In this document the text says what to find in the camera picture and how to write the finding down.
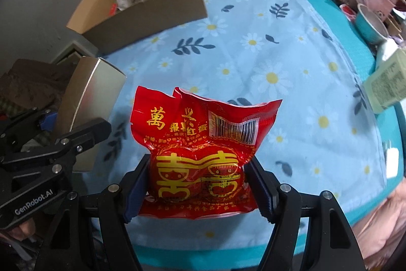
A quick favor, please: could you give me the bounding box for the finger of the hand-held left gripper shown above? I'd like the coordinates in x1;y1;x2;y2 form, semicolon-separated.
0;107;59;151
0;118;112;171

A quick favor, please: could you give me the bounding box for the beige wall panel frame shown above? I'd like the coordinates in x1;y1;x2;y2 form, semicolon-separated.
51;40;99;68

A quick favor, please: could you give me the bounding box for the white charger plug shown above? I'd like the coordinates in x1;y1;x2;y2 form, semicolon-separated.
385;141;400;179

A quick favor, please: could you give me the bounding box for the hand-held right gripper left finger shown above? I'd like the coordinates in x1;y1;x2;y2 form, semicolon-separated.
33;153;151;271

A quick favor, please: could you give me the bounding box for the red egg snack packet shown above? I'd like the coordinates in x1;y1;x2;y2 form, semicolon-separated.
130;85;283;221

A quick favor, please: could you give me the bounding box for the blue floral cloth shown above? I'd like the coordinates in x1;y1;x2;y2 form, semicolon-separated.
81;0;389;251

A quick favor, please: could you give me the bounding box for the white green drink bottle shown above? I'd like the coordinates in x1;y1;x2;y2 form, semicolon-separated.
363;39;406;114

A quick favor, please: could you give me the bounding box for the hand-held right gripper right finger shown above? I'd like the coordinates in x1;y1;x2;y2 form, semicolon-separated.
244;158;364;271

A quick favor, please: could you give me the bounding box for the gold box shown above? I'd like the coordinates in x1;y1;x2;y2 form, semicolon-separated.
52;57;127;173

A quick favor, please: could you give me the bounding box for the person's left hand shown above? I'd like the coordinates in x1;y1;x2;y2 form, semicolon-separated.
0;217;37;246

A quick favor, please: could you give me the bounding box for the teal steel bowl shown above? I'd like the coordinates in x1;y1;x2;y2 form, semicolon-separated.
353;3;390;44

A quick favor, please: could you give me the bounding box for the small red dish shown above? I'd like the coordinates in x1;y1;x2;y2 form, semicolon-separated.
339;4;358;21

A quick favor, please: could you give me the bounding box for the pink quilted jacket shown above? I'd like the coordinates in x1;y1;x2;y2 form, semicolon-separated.
350;176;406;262

